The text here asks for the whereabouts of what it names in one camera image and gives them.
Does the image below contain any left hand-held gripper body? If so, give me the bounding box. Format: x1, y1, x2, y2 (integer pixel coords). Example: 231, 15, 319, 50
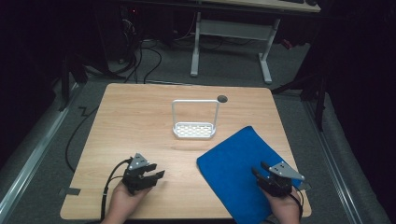
121, 152, 154, 196

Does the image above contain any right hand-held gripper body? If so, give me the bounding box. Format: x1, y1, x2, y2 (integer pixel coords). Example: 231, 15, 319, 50
257, 161, 306, 198

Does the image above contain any person's left hand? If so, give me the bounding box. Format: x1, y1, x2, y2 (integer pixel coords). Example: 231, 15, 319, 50
110, 181, 152, 217

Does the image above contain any person's right hand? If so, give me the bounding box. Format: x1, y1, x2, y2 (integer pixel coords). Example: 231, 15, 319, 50
262, 185, 302, 219

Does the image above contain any blue cloth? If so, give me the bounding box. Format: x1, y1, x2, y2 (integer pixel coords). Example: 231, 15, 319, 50
196, 125, 308, 224

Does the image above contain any black stand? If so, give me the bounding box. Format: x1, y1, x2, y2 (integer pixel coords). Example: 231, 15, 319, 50
270, 69, 329, 133
58, 50, 90, 112

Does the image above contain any white-framed wooden desk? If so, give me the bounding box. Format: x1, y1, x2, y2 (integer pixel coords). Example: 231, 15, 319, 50
190, 0, 322, 85

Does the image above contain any dark computer tower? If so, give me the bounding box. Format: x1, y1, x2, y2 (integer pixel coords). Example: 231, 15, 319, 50
92, 5, 143, 64

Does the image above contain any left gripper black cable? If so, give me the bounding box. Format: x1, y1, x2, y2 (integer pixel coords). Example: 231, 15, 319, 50
99, 158, 133, 222

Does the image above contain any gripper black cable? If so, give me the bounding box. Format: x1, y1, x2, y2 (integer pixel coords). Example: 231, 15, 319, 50
289, 185, 304, 220
99, 158, 133, 222

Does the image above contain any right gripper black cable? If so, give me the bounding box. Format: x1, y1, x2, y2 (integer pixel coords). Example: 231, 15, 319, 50
289, 185, 304, 220

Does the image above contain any white rack with handle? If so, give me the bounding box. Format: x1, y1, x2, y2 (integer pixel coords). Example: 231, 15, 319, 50
171, 99, 220, 140

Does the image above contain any metal floor rail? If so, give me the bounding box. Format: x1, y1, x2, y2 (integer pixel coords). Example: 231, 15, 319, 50
304, 101, 366, 224
0, 83, 80, 218

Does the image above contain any black floor cable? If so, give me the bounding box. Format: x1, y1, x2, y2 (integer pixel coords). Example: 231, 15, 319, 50
64, 105, 100, 174

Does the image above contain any bundle of black floor cables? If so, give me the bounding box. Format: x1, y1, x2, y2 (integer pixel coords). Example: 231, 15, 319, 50
111, 38, 163, 85

